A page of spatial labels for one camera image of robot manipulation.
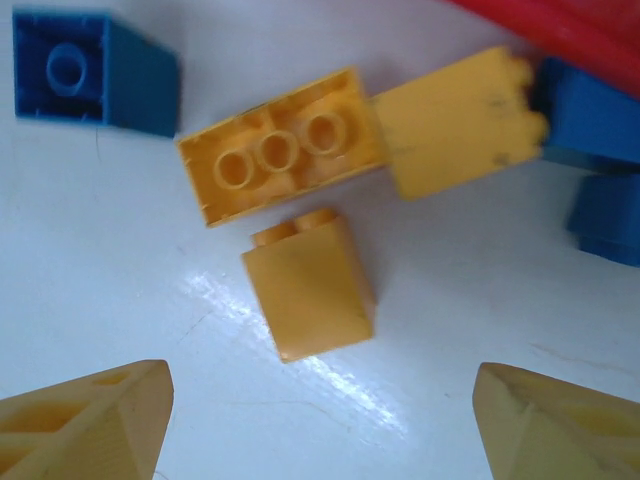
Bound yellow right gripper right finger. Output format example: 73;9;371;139
472;362;640;480

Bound red plastic bin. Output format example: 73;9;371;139
444;0;640;96

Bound blue two-by-two lego brick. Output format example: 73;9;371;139
12;9;181;139

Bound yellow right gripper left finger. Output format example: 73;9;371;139
0;358;175;480

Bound orange two-by-four lego brick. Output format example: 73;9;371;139
174;65;389;230

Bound orange two-by-two lego brick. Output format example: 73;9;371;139
241;207;377;364

